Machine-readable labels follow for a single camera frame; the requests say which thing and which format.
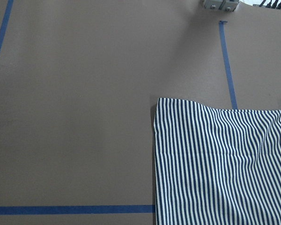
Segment navy white striped polo shirt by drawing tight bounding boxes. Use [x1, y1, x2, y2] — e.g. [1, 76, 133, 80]
[154, 98, 281, 225]

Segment aluminium frame post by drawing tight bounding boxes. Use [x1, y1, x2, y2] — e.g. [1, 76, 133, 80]
[203, 0, 239, 12]

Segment black cables at table edge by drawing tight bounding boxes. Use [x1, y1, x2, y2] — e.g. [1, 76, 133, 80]
[252, 0, 281, 11]

